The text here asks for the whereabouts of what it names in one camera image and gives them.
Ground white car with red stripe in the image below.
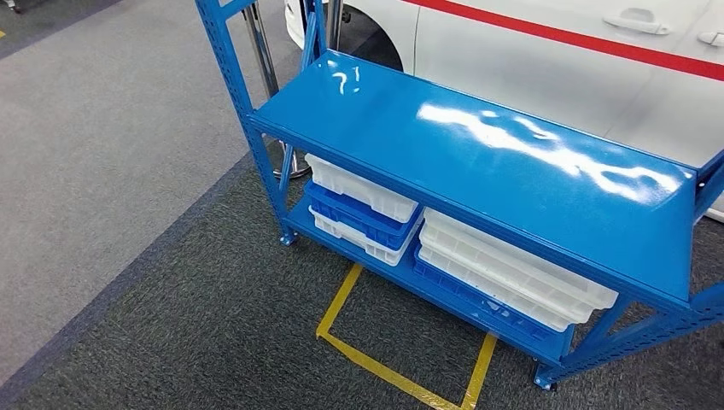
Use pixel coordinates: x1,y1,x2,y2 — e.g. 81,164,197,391
284,0,724,225

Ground chrome stanchion post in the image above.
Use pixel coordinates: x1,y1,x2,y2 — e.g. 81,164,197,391
242,0,312,180
326,0,344,53

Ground blue metal shelf rack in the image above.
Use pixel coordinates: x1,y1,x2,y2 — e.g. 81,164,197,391
195,0,724,391

